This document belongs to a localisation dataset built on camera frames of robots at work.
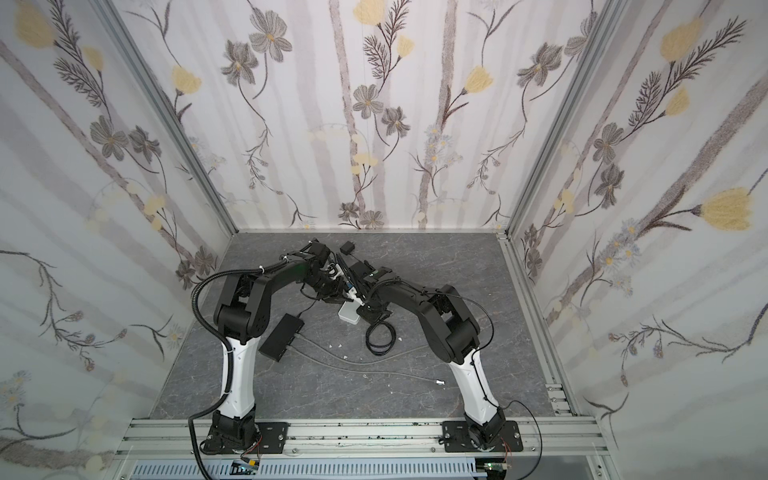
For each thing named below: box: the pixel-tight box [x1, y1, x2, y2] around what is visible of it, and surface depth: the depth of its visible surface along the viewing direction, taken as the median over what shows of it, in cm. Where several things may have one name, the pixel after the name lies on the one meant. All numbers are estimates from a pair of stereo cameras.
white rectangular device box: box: [338, 300, 361, 325], surface depth 97 cm
